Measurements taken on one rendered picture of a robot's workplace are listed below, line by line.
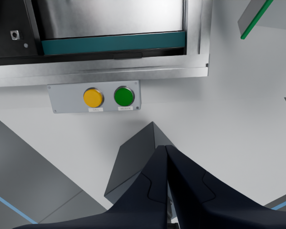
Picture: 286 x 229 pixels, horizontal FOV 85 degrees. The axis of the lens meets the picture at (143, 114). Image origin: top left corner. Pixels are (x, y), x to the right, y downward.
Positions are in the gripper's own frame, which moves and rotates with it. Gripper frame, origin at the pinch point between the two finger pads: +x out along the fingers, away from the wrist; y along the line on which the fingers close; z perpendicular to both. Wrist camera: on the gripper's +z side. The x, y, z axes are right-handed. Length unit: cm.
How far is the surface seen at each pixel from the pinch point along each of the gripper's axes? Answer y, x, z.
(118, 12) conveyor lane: 6.6, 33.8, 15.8
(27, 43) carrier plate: 24.8, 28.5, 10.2
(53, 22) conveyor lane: 21.4, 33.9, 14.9
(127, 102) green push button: 5.6, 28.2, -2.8
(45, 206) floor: 123, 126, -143
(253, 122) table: -30, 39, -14
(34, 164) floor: 120, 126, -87
